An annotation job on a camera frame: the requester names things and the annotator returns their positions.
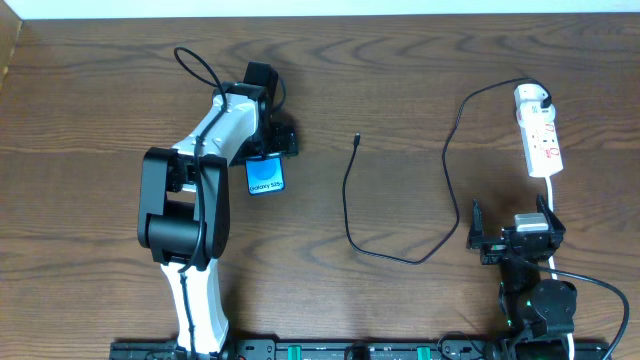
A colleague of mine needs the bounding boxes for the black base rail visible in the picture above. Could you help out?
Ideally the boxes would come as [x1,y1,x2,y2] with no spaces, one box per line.
[108,338,612,360]

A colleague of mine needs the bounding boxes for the white charger plug adapter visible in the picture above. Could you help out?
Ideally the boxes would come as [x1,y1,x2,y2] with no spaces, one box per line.
[514,84,556,126]

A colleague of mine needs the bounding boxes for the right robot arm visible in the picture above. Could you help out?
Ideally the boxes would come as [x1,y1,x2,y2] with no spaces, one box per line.
[467,195,577,359]

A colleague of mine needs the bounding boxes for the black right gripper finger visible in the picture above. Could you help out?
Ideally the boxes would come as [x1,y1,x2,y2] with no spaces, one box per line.
[467,199,484,240]
[536,194,566,233]

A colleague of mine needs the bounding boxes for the blue Samsung Galaxy smartphone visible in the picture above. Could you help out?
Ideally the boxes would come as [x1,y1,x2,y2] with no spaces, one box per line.
[245,158,285,196]

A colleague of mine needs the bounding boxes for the white power strip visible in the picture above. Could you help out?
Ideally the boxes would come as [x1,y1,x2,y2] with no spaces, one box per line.
[516,110,564,178]

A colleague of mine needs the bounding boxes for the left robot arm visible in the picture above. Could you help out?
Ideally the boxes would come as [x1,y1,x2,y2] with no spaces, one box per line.
[137,62,298,359]

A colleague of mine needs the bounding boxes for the black USB charging cable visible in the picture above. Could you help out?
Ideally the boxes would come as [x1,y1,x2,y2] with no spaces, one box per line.
[341,76,554,266]

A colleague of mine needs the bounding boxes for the white power strip cord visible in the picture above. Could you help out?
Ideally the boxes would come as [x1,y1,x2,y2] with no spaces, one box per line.
[544,175,577,360]

